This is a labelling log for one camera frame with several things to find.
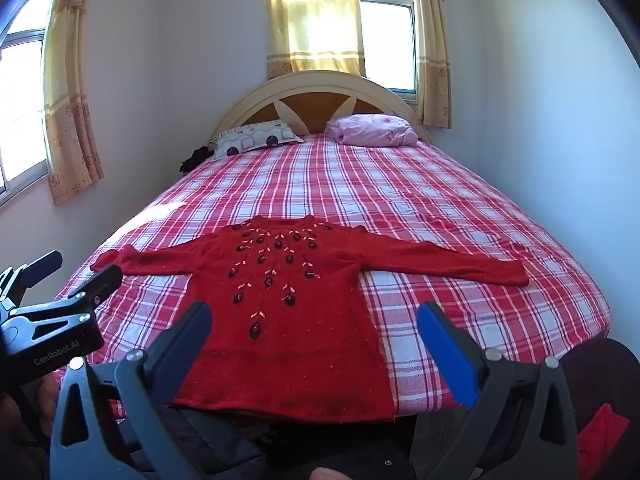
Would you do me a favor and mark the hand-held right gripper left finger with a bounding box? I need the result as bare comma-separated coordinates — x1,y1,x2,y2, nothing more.
49,301,213,480

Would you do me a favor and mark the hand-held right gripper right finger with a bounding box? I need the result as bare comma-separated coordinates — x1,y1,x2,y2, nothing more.
416,301,593,480

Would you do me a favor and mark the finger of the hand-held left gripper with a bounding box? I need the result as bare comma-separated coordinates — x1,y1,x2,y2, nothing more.
0,263,123,343
0,250,64,306

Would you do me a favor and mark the red knitted beaded sweater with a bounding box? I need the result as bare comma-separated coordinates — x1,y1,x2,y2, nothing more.
90,215,531,423

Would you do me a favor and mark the person's left hand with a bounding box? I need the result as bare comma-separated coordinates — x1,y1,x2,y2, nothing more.
0,377,61,441

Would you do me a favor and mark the yellow side window curtain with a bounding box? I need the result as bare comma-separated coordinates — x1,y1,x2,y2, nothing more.
42,0,106,206

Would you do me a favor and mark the dark cloth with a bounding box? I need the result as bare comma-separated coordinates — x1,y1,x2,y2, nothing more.
180,145,217,175

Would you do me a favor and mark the red plaid bed sheet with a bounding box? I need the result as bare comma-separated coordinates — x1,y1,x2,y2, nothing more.
52,132,612,418

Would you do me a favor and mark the side window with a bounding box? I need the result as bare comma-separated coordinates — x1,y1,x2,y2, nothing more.
0,0,58,206

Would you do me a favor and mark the red cloth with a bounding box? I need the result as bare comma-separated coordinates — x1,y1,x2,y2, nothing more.
575,402,631,466

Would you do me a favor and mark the grey patterned pillow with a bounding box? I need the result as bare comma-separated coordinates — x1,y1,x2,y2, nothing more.
209,120,305,161

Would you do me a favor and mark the pink pillow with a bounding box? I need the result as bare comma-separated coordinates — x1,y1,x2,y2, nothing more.
325,113,420,148

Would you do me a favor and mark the cream and wood headboard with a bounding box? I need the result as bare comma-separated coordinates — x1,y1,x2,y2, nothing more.
212,70,433,143

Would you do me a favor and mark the narrow yellow curtain panel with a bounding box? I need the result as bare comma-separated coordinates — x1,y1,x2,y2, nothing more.
407,0,453,128

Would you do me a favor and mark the window behind headboard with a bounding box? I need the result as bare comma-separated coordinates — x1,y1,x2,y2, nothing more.
357,0,418,106

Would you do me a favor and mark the wide yellow curtain panel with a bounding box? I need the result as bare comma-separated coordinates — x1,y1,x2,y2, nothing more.
264,0,366,81

